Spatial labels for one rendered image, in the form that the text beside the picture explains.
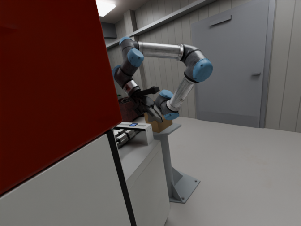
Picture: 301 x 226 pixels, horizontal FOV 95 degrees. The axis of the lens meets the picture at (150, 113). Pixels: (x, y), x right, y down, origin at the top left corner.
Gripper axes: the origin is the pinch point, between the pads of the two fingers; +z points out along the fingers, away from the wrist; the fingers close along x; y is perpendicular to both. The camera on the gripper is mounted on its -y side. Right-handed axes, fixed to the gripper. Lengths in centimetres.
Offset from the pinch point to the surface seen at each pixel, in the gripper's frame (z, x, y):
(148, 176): 23.1, -5.8, 42.6
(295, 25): 13, -251, -112
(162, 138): 11, -47, 46
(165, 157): 28, -48, 59
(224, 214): 101, -54, 51
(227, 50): -28, -265, -35
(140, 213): 35, 9, 51
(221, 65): -15, -267, -11
